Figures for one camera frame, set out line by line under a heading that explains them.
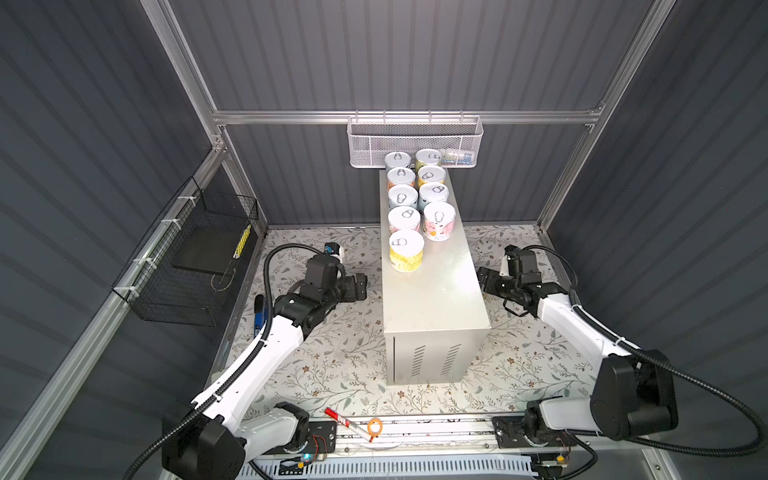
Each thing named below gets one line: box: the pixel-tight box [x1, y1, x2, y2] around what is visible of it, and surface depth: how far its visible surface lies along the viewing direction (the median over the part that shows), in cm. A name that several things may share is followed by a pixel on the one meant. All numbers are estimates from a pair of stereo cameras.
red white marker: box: [324, 407, 374, 442], surface depth 77 cm
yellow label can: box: [417, 165, 447, 188], surface depth 79 cm
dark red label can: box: [423, 201, 457, 242], surface depth 69 cm
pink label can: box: [387, 205, 422, 234], surface depth 69 cm
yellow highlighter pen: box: [233, 224, 252, 259], surface depth 81 cm
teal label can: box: [384, 151, 412, 172], surface depth 84 cm
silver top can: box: [418, 182, 450, 211], surface depth 74 cm
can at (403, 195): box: [388, 184, 419, 211], surface depth 74 cm
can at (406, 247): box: [389, 229, 425, 273], surface depth 63 cm
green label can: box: [415, 148, 442, 171], surface depth 84 cm
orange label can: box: [386, 167, 416, 190], surface depth 79 cm
